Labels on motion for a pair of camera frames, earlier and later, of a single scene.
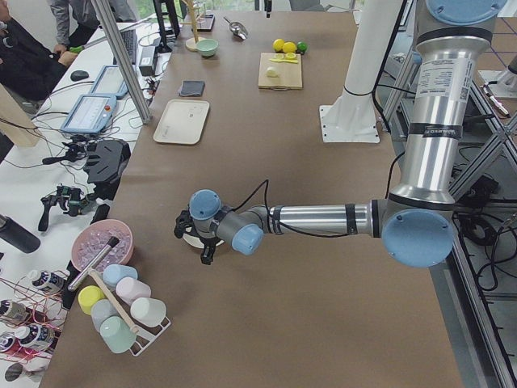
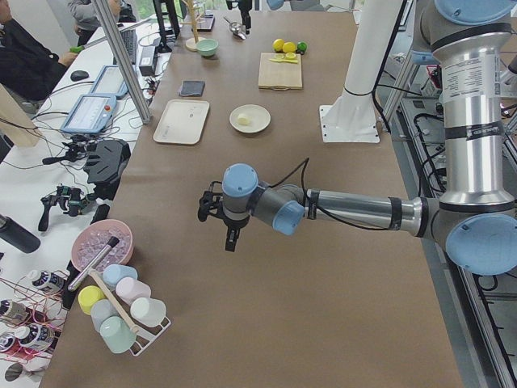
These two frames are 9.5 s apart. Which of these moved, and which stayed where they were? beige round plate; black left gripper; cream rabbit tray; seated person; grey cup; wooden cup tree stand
Moved: beige round plate; black left gripper
Stayed: cream rabbit tray; seated person; wooden cup tree stand; grey cup
